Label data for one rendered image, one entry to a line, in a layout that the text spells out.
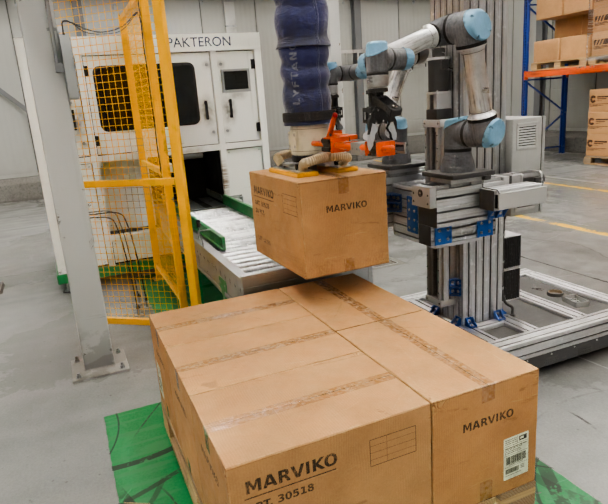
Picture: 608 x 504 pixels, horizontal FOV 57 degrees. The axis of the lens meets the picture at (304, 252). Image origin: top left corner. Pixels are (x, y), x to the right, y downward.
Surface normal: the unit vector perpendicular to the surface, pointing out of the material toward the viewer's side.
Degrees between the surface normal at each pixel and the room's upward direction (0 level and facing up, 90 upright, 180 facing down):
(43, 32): 90
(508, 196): 90
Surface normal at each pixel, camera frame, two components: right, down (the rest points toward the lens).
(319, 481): 0.40, 0.21
